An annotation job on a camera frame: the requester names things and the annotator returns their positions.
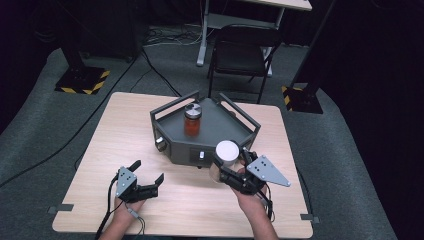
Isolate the grey tape strip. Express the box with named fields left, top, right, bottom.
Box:
left=47, top=203, right=75, bottom=215
left=299, top=213, right=321, bottom=224

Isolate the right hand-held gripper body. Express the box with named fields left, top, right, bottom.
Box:
left=217, top=149, right=292, bottom=196

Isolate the person's left hand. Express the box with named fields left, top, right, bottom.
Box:
left=113, top=196, right=147, bottom=225

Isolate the black folding chair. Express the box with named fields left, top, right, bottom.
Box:
left=206, top=23, right=283, bottom=105

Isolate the right hand-held gripper cable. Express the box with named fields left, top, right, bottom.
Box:
left=259, top=183, right=277, bottom=224

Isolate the dark box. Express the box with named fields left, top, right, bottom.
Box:
left=79, top=0, right=142, bottom=64

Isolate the hand-held gripper cable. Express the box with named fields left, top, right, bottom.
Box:
left=259, top=183, right=277, bottom=224
left=94, top=174, right=120, bottom=240

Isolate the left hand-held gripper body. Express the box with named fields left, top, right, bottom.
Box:
left=114, top=166, right=160, bottom=204

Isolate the bundle of floor cables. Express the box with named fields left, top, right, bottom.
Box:
left=144, top=23, right=214, bottom=48

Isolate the orange jar with silver lid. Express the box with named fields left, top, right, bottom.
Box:
left=183, top=102, right=203, bottom=137

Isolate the long black floor cable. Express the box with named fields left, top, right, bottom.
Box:
left=0, top=56, right=138, bottom=188

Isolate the clear jar with white lid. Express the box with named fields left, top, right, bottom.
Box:
left=208, top=139, right=242, bottom=184

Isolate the person's right hand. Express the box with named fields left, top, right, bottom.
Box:
left=231, top=165, right=272, bottom=218

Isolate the left hand-held gripper cable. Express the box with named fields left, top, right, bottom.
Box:
left=94, top=174, right=120, bottom=240

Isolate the black stand with striped base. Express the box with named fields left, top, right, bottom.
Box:
left=281, top=0, right=338, bottom=115
left=53, top=0, right=111, bottom=96

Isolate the black corner shelf rack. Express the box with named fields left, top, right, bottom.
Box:
left=149, top=90, right=262, bottom=171

